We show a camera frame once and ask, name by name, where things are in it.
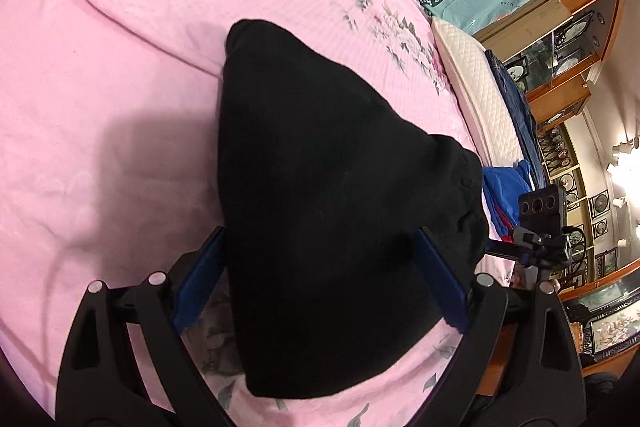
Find wooden display cabinet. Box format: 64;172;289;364
474;0;640;377

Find black pants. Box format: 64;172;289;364
217;20;488;399

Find cream quilted pillow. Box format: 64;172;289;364
431;18;524;167

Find bright blue garment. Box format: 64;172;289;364
483;160;532;230

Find dark blue jeans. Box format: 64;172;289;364
485;49;548;189

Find pink floral bed sheet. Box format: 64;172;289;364
0;0;524;427

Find red garment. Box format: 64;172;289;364
491;219;514;243

